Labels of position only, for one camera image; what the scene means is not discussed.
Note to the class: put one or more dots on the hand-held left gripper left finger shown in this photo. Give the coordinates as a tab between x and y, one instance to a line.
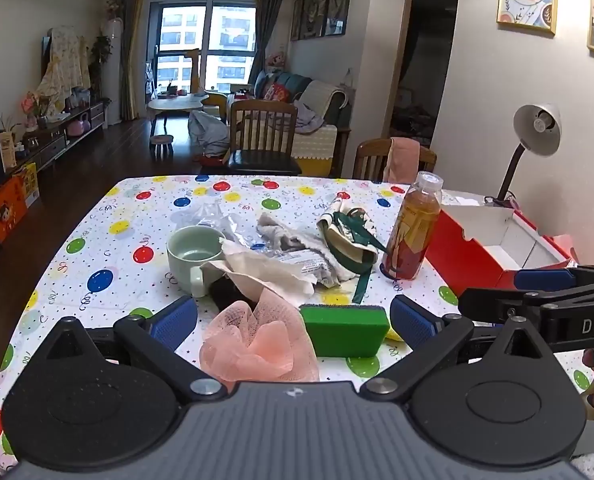
174	322

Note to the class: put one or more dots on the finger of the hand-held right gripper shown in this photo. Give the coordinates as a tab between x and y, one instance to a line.
542	278
487	305

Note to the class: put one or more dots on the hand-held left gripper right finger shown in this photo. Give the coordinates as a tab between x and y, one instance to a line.
412	322

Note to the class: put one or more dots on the red cardboard box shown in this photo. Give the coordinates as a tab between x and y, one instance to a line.
457	260

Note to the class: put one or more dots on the black sock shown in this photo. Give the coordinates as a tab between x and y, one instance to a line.
227	292

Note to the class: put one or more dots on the pink mesh bath loofah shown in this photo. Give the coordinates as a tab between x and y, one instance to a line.
257	345

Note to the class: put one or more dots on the printed pouch with green ribbon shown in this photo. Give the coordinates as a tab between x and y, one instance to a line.
347	240

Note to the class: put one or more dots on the clear plastic bag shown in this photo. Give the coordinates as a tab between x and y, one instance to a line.
212	220

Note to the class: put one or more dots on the pale green mug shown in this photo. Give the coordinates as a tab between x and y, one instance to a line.
192	265

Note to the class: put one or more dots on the green sponge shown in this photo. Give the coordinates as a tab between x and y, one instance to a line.
342	330

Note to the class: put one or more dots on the balloon print tablecloth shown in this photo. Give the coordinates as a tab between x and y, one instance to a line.
127	270

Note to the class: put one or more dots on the tea bottle with white cap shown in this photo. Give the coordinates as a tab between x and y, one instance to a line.
409	235

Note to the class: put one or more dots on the beige cloth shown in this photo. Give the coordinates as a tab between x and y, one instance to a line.
267	272

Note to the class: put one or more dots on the white foil packet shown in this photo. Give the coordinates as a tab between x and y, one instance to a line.
302	262

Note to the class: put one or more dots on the grey desk lamp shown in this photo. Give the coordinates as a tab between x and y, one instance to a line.
537	130

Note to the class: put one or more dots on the pink towel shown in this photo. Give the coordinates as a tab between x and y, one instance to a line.
402	160

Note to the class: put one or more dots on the small round stool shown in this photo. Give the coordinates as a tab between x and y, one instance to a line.
162	142

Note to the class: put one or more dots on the wooden chair dark seat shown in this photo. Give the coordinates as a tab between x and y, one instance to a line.
262	160

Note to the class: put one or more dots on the grey cloth bag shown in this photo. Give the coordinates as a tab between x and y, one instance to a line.
207	130

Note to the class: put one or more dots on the orange gift box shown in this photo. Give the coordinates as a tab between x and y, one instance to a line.
4	212

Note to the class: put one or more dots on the yellow cardboard box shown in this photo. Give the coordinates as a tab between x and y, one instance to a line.
29	180

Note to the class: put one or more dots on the sofa with cream cover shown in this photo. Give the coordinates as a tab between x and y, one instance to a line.
322	140

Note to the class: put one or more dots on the dark wooden TV cabinet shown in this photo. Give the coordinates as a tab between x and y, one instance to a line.
52	142

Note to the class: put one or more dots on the white coffee table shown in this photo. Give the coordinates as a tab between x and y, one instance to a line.
187	105

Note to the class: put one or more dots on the lilac garment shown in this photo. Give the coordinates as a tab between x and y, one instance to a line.
308	116

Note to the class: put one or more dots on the cream paper bag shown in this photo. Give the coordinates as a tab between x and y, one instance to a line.
7	150

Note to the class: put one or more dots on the giraffe figure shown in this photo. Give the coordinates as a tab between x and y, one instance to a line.
193	72

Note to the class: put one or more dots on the red printed cushion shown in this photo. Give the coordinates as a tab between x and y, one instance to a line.
277	92

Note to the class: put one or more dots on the white tower air conditioner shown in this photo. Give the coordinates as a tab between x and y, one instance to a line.
112	75

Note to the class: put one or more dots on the pink flower bouquet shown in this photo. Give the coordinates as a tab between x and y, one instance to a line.
32	105

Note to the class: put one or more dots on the yellow grey curtain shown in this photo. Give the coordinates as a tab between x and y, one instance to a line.
132	60

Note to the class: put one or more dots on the green potted plant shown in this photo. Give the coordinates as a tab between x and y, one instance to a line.
101	55

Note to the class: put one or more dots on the floral cloth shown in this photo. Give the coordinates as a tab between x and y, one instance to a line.
64	65

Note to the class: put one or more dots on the large window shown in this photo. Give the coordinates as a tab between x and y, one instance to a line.
227	35

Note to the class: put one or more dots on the black framed wall picture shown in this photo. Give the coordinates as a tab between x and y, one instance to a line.
339	0
297	17
317	10

